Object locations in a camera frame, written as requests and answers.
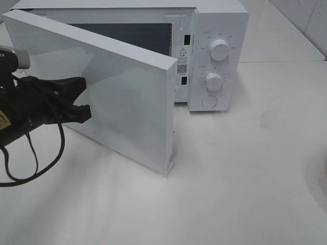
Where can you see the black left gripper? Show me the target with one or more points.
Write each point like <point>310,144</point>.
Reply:
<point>34,102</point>

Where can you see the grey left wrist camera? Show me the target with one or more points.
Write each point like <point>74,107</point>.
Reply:
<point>13,59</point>

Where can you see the white timer knob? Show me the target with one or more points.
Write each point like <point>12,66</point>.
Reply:
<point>214,81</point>

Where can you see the white microwave door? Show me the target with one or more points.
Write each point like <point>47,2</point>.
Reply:
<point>130,90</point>

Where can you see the round white door button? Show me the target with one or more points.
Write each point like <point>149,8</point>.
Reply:
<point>209,101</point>

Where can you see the white microwave oven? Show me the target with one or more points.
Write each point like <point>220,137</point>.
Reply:
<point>182,30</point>

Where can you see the upper white power knob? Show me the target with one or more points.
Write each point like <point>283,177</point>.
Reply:
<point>219,49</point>

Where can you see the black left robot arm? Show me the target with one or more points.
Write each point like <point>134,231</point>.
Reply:
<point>8,133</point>

